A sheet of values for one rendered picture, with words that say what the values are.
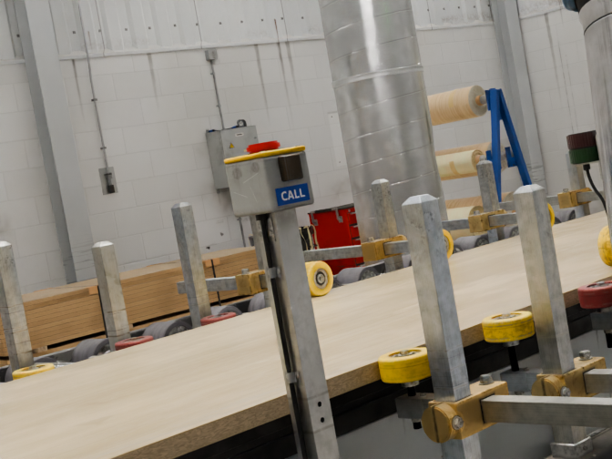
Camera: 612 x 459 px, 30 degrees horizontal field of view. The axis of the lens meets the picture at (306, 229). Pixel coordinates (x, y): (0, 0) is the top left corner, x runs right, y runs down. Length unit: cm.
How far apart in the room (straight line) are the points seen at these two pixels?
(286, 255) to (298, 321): 8
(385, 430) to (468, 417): 24
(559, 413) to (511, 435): 51
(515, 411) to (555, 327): 23
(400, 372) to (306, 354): 31
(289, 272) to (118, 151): 835
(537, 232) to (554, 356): 19
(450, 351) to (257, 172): 40
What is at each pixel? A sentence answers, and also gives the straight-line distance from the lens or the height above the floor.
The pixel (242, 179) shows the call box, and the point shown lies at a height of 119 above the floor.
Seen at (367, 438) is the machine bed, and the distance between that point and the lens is 173.
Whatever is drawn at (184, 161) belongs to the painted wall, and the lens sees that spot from 999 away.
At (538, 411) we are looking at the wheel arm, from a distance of 152.
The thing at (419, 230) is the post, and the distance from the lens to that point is 152.
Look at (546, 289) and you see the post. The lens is 172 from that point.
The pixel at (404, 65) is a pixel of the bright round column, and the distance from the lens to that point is 590.
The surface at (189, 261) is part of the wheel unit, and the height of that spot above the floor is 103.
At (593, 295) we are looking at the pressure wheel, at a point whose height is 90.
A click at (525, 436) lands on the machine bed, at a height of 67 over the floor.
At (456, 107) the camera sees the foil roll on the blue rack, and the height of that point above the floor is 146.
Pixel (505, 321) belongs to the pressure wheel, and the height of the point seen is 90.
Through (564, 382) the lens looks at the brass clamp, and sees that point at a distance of 174.
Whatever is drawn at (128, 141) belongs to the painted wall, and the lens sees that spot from 972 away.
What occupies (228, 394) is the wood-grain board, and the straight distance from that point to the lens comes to 162.
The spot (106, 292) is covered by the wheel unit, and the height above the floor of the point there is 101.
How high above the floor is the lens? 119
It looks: 3 degrees down
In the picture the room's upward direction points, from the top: 10 degrees counter-clockwise
